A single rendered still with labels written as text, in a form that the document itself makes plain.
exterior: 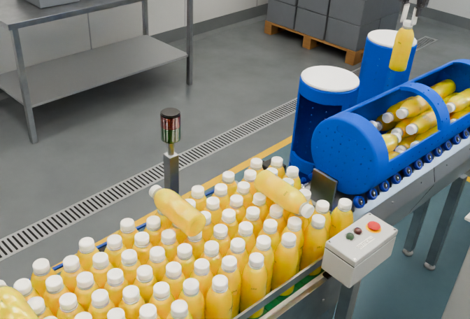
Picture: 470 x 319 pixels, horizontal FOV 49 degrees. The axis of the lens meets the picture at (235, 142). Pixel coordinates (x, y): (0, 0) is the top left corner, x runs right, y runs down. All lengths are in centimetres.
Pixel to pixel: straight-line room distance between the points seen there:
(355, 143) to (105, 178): 214
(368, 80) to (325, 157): 134
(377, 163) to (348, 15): 372
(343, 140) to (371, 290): 129
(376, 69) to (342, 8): 234
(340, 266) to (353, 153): 47
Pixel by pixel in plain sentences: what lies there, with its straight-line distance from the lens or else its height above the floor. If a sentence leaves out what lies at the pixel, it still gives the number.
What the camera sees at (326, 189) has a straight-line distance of 179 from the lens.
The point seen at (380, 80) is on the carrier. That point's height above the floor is 83.
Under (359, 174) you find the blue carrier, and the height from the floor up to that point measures 107.
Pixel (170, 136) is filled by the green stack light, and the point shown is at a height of 119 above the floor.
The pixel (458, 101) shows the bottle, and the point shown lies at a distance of 229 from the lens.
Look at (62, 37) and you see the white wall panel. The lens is 487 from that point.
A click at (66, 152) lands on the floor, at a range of 385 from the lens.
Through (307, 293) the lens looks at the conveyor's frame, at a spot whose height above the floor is 90.
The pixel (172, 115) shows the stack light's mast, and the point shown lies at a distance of 163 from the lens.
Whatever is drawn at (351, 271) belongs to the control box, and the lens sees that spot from 143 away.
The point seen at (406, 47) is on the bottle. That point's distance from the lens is 215.
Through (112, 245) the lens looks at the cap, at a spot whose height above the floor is 109.
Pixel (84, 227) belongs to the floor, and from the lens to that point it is 317.
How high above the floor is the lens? 205
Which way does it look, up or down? 32 degrees down
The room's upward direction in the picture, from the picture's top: 3 degrees clockwise
